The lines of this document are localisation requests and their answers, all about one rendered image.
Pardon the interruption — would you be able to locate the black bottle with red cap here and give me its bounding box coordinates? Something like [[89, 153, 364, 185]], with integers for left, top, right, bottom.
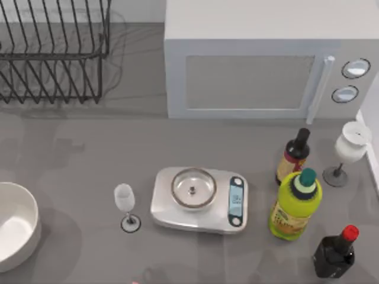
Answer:
[[312, 224, 361, 279]]

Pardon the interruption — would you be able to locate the silver kitchen scale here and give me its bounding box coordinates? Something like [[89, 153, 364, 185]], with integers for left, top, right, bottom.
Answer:
[[150, 166, 249, 235]]

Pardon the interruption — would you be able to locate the pale microwave oven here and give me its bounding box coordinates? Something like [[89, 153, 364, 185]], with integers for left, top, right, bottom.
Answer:
[[163, 0, 379, 120]]

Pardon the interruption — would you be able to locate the yellow-green bottle with green cap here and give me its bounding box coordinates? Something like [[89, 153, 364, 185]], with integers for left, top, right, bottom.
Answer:
[[268, 167, 323, 243]]

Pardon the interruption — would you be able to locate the microwave knob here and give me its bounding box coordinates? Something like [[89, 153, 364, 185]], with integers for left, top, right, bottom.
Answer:
[[341, 58, 372, 79], [331, 85, 360, 104]]

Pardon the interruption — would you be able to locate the dark bottle with black cap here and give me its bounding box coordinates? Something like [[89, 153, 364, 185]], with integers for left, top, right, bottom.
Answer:
[[275, 127, 311, 186]]

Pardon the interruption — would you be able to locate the microwave door handle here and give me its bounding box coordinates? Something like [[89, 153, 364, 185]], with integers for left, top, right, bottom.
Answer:
[[306, 55, 336, 125]]

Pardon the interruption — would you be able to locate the large white goblet glass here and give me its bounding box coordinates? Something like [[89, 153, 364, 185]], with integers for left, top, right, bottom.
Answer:
[[322, 121, 372, 188]]

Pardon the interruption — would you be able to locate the small clear wine glass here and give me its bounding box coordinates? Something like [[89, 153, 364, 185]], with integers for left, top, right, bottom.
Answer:
[[113, 183, 142, 234]]

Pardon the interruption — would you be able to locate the white bowl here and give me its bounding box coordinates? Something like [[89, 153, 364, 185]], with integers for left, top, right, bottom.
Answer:
[[0, 182, 42, 273]]

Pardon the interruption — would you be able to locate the black wire dish rack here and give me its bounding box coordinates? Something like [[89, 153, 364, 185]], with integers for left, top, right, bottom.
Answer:
[[0, 0, 113, 105]]

